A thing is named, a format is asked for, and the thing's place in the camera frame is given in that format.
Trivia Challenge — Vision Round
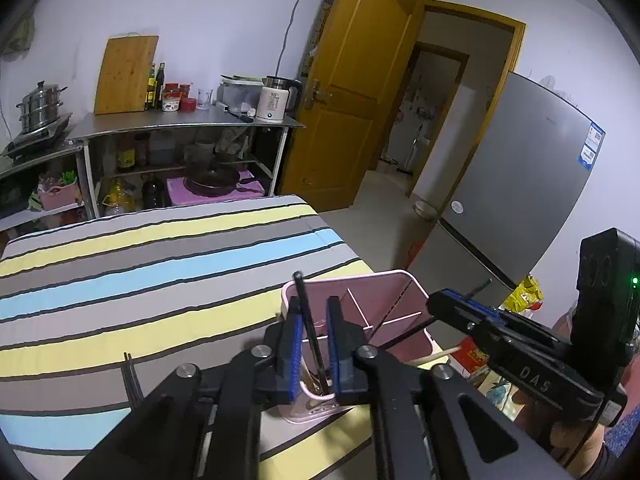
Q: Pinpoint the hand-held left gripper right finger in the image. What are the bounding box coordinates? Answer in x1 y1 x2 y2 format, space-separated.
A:
326 296 573 480

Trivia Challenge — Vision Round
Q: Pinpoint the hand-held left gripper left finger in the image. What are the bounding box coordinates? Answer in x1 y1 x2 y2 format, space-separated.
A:
65 309 304 480

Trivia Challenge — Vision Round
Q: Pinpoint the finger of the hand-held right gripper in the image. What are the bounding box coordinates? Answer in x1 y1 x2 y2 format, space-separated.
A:
442 289 571 348
427 290 506 356

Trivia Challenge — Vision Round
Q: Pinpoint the slim black chopstick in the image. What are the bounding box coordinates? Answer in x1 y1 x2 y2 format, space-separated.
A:
372 279 494 350
293 271 332 396

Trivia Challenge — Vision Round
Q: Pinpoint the silver metal chopstick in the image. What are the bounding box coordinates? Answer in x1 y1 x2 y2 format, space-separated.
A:
372 280 414 337

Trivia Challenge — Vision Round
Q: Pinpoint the pink plastic utensil holder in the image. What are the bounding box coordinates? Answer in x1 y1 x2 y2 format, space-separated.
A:
277 270 441 426

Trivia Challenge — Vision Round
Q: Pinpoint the row of black chopsticks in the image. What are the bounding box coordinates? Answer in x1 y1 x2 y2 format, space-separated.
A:
123 352 147 407

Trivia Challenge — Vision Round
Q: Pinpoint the person's right forearm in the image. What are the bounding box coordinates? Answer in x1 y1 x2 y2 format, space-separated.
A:
520 402 618 478

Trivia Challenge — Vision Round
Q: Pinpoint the yellow snack bag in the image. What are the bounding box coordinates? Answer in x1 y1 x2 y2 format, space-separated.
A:
502 275 546 317

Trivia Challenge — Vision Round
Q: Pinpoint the red printed box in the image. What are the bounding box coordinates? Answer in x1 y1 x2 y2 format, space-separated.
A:
450 337 493 377

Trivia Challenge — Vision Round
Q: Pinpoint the grey refrigerator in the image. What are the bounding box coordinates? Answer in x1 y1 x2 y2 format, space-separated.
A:
405 71 607 306

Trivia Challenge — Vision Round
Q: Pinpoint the striped tablecloth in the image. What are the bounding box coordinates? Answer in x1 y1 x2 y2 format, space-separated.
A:
0 194 446 480

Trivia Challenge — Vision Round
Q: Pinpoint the pink plastic board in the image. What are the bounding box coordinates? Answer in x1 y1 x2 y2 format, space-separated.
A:
166 170 266 206

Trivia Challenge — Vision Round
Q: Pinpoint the dark frying pan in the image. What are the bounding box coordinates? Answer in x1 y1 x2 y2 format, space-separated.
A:
184 162 261 197

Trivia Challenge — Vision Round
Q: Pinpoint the dark glass bottle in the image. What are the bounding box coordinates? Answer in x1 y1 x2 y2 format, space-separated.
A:
141 172 166 209

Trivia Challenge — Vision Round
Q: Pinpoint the yellow cooking oil bottle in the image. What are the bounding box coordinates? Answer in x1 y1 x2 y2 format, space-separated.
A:
102 177 137 216

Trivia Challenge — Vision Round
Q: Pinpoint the white plastic jug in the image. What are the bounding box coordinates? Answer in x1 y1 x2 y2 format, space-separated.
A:
147 130 177 166

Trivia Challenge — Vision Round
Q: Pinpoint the white electric kettle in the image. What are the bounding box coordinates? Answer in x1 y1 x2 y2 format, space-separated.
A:
255 86 291 125
262 75 303 113

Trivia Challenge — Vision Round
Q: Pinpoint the yellow wooden door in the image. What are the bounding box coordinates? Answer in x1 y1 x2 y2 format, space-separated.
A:
277 0 418 211

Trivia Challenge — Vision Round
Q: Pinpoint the brown sauce bottle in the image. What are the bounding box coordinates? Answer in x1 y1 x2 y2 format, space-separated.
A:
116 134 137 172

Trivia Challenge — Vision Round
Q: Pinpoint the clear plastic storage box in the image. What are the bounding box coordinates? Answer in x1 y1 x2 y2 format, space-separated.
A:
219 76 266 113

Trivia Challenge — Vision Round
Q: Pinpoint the stainless steel counter shelf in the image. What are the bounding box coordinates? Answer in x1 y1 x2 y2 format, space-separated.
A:
65 107 306 218

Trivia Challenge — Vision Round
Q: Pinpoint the pink plastic basket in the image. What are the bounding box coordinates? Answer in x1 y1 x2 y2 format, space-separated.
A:
37 183 82 211

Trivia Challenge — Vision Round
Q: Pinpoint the wooden cutting board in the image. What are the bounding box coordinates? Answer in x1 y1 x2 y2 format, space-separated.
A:
94 35 160 116

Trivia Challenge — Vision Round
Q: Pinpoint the gas stove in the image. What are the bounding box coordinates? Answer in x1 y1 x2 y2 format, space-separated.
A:
1 112 73 158

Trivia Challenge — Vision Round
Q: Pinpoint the steel steamer pot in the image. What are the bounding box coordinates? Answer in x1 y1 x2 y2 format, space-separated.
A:
15 81 68 133

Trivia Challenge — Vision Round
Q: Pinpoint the green hanging cloth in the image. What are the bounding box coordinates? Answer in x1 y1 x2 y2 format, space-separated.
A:
0 15 36 57

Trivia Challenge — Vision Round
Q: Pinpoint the black handled knife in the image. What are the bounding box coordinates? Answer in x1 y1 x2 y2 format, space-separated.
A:
216 101 255 124

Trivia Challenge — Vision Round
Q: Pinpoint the yellow door frame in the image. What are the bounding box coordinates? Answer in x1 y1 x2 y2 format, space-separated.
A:
405 0 527 196

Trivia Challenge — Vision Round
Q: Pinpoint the wall power cable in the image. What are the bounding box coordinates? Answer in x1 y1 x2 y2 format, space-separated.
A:
277 0 314 78

